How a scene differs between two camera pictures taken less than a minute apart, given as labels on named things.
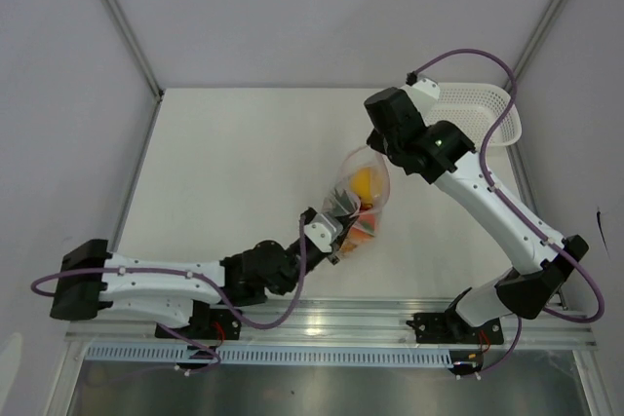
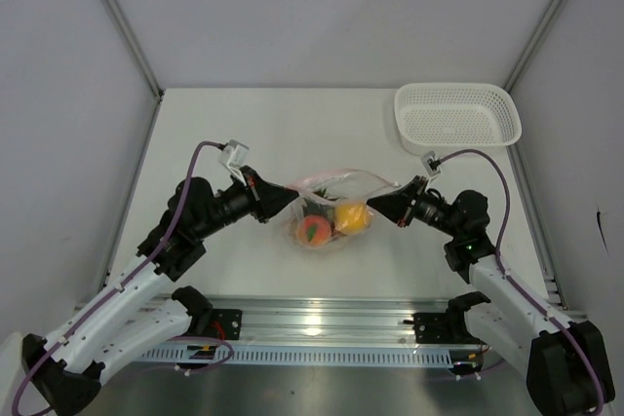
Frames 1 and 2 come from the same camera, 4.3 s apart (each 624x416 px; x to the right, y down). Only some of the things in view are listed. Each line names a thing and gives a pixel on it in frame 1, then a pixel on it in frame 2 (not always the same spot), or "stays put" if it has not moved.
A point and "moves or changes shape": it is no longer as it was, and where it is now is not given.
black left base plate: (221, 323) stays put
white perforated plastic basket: (475, 108) stays put
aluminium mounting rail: (360, 323) stays put
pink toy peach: (367, 184) → (352, 217)
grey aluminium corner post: (550, 15) stays put
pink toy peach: (361, 230) moves or changes shape
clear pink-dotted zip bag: (362, 192) moves or changes shape
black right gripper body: (379, 142) → (434, 211)
